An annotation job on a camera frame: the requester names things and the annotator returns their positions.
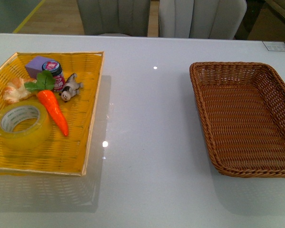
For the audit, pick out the clear yellowish tape roll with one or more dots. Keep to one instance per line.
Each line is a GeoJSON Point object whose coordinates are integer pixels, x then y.
{"type": "Point", "coordinates": [24, 125]}

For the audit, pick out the yellow woven basket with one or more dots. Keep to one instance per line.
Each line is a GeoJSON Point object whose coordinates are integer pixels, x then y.
{"type": "Point", "coordinates": [59, 154]}

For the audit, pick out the brown wicker basket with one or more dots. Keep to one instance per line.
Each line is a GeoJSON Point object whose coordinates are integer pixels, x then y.
{"type": "Point", "coordinates": [241, 107]}

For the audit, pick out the small panda figurine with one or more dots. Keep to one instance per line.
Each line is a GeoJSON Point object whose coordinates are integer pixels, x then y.
{"type": "Point", "coordinates": [71, 88]}

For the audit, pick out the grey chair left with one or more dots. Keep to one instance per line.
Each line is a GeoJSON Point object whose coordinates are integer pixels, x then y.
{"type": "Point", "coordinates": [120, 17]}

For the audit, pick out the grey chair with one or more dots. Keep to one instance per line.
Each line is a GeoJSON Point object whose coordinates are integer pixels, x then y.
{"type": "Point", "coordinates": [120, 17]}
{"type": "Point", "coordinates": [204, 19]}

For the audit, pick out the small black jar pink label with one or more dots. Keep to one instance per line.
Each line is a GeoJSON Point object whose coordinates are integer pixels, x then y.
{"type": "Point", "coordinates": [56, 70]}

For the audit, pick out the orange toy carrot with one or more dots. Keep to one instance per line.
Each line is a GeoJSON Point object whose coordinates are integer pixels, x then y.
{"type": "Point", "coordinates": [43, 88]}

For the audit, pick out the purple foam block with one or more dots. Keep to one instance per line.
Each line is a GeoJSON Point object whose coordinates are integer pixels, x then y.
{"type": "Point", "coordinates": [34, 66]}

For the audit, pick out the grey chair right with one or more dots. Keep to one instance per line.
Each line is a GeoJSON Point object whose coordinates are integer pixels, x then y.
{"type": "Point", "coordinates": [204, 19]}

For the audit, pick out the toy croissant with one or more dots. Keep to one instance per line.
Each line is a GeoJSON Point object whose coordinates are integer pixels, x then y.
{"type": "Point", "coordinates": [15, 90]}

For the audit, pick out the blue label sticker on table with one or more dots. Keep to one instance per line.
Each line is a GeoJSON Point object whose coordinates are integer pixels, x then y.
{"type": "Point", "coordinates": [274, 45]}

